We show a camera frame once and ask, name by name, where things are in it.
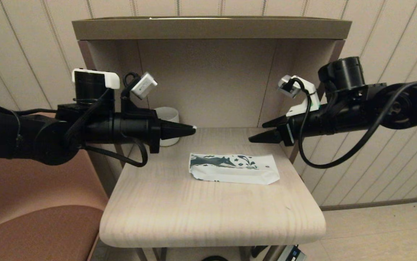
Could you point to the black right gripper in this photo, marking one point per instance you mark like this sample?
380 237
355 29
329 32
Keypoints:
302 127

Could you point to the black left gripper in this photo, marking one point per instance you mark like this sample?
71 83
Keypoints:
136 127

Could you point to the white horse print pouch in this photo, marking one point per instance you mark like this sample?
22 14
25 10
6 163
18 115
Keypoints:
233 170

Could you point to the white ribbed ceramic mug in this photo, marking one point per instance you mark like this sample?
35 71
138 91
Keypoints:
168 114

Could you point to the beige wooden hutch desk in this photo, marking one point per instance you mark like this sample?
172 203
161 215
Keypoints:
208 214

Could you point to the grey box with blue label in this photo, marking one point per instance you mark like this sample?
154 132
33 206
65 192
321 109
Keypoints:
291 254

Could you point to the black round floor object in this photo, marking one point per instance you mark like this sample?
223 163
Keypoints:
214 259

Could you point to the brown upholstered chair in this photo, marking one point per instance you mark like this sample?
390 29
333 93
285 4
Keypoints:
30 232

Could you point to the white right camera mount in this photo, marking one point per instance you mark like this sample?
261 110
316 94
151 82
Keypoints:
304 103

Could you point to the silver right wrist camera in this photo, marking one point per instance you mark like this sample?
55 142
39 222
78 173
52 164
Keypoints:
287 87

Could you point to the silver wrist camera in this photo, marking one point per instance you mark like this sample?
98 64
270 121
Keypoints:
287 87
144 85

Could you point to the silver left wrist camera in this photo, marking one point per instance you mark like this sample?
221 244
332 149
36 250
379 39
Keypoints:
144 85

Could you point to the brown wall baseboard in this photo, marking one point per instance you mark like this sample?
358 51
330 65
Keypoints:
386 202

